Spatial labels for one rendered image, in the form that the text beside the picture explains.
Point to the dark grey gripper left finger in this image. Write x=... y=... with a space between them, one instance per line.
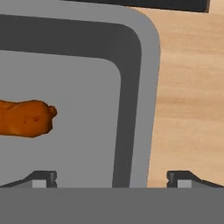
x=40 y=178

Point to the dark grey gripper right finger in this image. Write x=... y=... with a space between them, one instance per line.
x=182 y=178

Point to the grey meat container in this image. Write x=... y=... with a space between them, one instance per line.
x=87 y=116

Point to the black appliance edge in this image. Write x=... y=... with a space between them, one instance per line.
x=163 y=4

